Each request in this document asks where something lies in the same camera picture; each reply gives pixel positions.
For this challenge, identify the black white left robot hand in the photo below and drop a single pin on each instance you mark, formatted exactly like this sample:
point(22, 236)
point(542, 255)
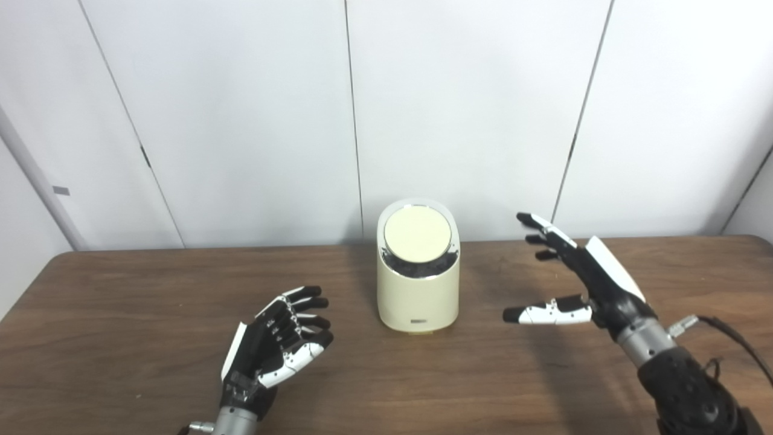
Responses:
point(253, 356)

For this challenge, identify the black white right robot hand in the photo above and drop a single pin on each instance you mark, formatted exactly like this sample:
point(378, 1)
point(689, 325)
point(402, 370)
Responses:
point(604, 284)

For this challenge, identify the cream-colored bin body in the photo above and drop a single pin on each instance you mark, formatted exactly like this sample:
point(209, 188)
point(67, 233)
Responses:
point(416, 299)

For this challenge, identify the cream round bin lid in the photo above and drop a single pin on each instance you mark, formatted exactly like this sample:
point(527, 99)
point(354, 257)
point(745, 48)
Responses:
point(416, 234)

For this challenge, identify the small grey wall label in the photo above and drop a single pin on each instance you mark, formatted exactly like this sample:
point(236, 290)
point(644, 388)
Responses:
point(61, 191)

